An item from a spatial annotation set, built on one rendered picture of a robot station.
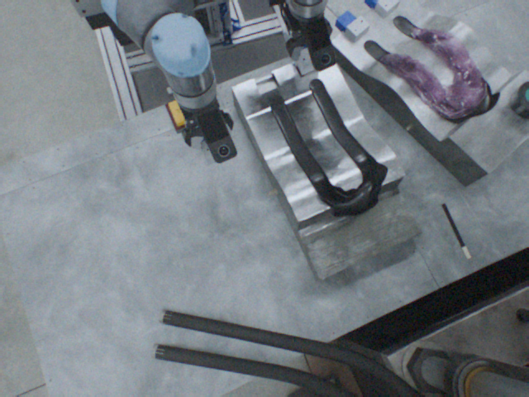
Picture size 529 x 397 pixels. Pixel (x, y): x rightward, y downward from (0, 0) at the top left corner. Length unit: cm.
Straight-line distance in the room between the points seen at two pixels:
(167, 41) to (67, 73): 168
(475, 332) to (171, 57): 89
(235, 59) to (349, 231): 112
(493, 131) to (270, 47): 110
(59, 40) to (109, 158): 132
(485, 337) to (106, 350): 86
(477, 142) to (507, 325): 43
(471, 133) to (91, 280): 94
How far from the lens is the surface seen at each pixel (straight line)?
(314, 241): 97
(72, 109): 219
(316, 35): 89
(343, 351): 91
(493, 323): 115
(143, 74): 192
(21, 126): 225
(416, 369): 104
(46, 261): 113
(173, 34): 63
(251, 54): 191
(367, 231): 99
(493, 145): 110
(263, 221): 103
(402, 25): 125
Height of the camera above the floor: 181
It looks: 75 degrees down
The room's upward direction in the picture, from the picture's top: 4 degrees clockwise
